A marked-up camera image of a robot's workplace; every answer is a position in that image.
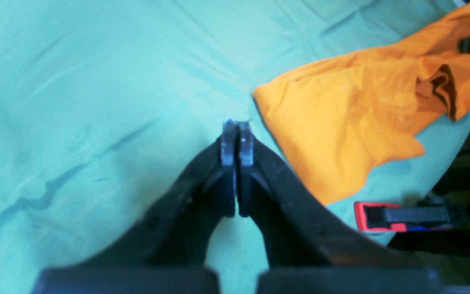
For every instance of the green table cloth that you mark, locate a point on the green table cloth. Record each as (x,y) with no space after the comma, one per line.
(103,102)

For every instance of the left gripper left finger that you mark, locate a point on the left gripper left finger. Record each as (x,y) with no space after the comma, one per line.
(164,252)

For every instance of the blue clamp at centre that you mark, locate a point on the blue clamp at centre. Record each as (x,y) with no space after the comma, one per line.
(428,214)

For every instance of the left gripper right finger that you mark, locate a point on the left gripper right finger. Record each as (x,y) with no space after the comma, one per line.
(309,249)

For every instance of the orange T-shirt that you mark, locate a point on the orange T-shirt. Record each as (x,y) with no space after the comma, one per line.
(337,119)

